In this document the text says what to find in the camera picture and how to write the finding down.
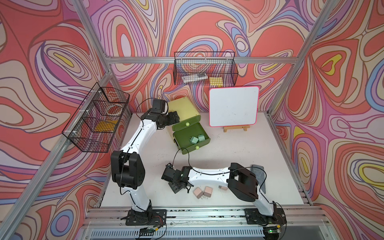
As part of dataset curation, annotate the green circuit board right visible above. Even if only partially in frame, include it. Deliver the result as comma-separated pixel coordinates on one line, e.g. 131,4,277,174
263,225,282,236

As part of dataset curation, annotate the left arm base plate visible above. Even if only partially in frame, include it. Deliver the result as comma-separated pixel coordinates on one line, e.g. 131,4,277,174
123,209,167,227

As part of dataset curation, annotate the back black wire basket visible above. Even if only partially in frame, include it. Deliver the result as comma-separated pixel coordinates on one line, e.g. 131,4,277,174
173,50,239,88

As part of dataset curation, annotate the grey box in back basket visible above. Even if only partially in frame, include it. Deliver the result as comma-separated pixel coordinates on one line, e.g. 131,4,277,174
182,73,208,84

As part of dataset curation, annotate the green plug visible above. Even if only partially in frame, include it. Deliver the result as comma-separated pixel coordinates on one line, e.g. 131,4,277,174
190,136,199,145
198,135,206,142

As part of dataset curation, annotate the left black wire basket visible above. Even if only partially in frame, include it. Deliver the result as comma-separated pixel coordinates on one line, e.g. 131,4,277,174
62,83,130,153

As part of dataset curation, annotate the green drawer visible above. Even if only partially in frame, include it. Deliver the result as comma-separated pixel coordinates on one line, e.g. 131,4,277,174
173,123,211,155

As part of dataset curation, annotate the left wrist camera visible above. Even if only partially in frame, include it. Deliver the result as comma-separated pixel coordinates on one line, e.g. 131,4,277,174
151,99,167,114

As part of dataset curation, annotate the pink framed whiteboard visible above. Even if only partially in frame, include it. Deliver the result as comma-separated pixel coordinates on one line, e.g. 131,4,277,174
209,86,260,128

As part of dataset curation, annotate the green circuit board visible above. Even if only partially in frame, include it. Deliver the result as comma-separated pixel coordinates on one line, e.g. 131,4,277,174
139,227,159,237
263,225,282,236

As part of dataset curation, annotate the yellow item in left basket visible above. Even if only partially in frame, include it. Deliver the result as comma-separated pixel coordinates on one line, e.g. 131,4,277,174
94,121,118,133

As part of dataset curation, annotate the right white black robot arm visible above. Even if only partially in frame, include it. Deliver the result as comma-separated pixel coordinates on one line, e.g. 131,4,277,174
161,163,277,218

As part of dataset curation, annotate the wooden whiteboard stand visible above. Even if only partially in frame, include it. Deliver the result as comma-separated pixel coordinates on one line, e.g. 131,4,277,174
223,125,251,133

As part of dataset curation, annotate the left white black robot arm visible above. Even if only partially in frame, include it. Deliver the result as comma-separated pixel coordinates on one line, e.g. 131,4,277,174
111,110,180,222

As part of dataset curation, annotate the yellow green drawer cabinet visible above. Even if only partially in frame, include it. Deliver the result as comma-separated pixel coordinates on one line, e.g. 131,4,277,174
168,97,201,132

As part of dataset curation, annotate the green circuit board left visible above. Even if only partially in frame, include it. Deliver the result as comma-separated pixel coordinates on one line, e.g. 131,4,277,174
139,227,159,237

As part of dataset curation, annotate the grey felt eraser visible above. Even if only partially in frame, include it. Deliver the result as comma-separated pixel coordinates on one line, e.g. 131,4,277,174
251,165,267,194

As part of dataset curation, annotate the yellow block in back basket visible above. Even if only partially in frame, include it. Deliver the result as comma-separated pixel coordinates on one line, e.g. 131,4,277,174
209,77,224,88

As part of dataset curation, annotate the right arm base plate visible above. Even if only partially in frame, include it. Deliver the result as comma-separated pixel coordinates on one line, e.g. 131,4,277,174
244,208,287,227

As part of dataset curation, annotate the black wire basket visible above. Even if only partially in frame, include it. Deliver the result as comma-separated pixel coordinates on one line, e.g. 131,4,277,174
173,50,239,88
62,83,130,153

